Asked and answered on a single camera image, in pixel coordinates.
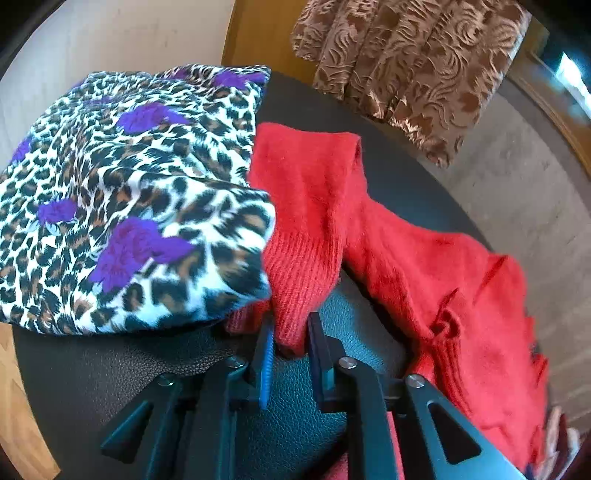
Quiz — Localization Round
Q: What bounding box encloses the window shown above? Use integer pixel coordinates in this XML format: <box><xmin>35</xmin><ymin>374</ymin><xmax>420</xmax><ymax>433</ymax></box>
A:
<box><xmin>505</xmin><ymin>44</ymin><xmax>591</xmax><ymax>158</ymax></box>

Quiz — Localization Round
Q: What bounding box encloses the brown floral curtain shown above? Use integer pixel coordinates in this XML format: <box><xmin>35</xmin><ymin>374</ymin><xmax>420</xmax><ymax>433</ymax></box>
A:
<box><xmin>291</xmin><ymin>0</ymin><xmax>532</xmax><ymax>169</ymax></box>

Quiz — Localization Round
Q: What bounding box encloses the leopard print cloth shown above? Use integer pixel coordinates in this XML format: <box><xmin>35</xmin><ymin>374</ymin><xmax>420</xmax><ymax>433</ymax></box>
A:
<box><xmin>0</xmin><ymin>65</ymin><xmax>278</xmax><ymax>337</ymax></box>

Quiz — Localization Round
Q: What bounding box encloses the red sweater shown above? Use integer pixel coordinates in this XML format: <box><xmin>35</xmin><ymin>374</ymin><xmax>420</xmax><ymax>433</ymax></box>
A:
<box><xmin>224</xmin><ymin>122</ymin><xmax>550</xmax><ymax>480</ymax></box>

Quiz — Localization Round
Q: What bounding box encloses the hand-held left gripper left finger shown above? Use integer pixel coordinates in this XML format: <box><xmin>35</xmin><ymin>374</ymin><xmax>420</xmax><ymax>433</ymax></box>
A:
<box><xmin>99</xmin><ymin>316</ymin><xmax>278</xmax><ymax>480</ymax></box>

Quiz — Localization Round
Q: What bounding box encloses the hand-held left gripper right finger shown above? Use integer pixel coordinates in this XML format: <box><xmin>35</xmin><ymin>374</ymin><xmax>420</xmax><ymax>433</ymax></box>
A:
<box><xmin>307</xmin><ymin>312</ymin><xmax>527</xmax><ymax>480</ymax></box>

